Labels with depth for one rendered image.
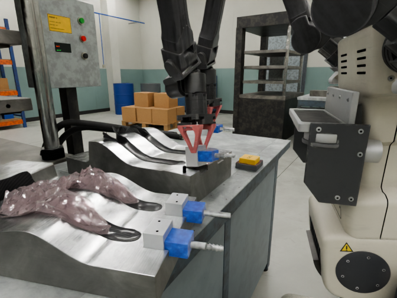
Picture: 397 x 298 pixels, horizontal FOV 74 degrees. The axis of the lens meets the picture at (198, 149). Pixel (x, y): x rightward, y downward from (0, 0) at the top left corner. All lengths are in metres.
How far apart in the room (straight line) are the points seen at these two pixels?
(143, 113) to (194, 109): 5.08
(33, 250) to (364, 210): 0.60
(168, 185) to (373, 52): 0.52
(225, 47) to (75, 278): 7.77
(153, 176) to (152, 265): 0.34
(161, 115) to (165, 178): 4.81
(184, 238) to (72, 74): 1.14
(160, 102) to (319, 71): 3.86
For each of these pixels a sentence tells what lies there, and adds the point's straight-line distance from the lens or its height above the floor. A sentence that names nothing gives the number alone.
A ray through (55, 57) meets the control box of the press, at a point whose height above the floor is 1.20.
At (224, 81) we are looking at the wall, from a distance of 8.03.
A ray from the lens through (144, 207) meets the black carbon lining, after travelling 0.61.
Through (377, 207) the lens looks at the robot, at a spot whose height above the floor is 0.88.
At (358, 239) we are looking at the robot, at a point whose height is 0.80.
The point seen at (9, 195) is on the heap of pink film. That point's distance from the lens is 0.67.
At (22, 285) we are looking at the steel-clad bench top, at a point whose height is 0.80.
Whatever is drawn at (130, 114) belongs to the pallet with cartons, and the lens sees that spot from 5.98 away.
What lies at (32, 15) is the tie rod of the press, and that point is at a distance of 1.25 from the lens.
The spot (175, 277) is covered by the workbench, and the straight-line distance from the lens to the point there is 0.68.
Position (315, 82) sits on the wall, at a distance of 7.20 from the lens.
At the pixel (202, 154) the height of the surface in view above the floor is 0.93.
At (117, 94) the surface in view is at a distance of 8.00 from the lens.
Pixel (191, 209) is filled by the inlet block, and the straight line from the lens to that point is 0.55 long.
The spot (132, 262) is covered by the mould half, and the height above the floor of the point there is 0.85.
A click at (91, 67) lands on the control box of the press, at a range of 1.53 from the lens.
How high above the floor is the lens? 1.13
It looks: 16 degrees down
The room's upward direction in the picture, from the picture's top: straight up
